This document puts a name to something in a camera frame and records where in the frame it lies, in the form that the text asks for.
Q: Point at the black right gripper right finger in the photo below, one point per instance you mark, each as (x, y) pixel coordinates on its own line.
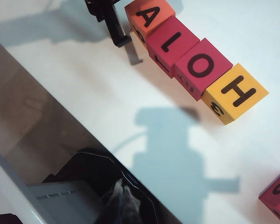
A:
(130, 210)

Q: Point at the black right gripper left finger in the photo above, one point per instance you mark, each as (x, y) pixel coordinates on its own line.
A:
(112, 210)

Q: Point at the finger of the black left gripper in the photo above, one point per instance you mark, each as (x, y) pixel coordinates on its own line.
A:
(115, 25)
(94, 9)

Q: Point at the orange letter block with 6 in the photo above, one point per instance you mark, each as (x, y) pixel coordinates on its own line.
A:
(154, 11)

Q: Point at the red letter block with T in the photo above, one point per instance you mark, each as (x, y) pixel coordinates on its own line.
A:
(175, 39)

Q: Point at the red letter block with rabbit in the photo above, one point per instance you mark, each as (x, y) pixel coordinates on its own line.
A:
(207, 67)

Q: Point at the red letter block with J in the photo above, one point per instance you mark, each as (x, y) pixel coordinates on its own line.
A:
(277, 200)

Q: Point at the yellow letter block with 3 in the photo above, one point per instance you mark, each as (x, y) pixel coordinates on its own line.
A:
(242, 93)

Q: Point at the white vented housing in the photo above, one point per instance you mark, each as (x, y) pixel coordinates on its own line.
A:
(65, 205)

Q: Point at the black angular housing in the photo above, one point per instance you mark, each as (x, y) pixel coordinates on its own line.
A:
(91, 168)

